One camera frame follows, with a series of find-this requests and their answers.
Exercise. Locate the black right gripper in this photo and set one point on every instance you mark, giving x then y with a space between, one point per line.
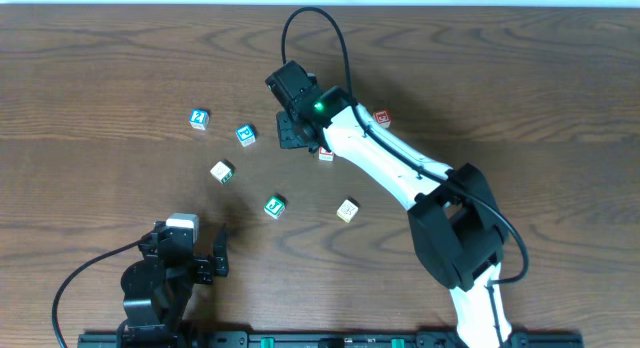
290 131

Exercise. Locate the red letter I block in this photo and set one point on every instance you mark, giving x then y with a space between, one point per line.
325 155

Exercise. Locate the blue letter P block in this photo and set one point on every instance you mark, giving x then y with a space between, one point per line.
246 135

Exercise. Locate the blue number 2 block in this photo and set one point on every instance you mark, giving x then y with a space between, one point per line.
199 119

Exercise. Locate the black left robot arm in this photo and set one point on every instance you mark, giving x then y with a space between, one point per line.
158 288

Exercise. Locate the green letter J block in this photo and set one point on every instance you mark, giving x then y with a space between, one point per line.
274 207

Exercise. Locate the red letter E block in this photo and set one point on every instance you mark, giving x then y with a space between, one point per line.
382 118

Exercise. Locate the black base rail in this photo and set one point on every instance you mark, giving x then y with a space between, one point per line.
427 339

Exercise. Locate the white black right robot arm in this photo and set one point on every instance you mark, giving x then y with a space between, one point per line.
453 217

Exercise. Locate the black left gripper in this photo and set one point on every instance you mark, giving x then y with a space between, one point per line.
204 263

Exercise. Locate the green letter R block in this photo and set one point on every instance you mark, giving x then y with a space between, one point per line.
222 171

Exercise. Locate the plain yellow wooden block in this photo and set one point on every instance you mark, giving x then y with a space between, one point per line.
347 210

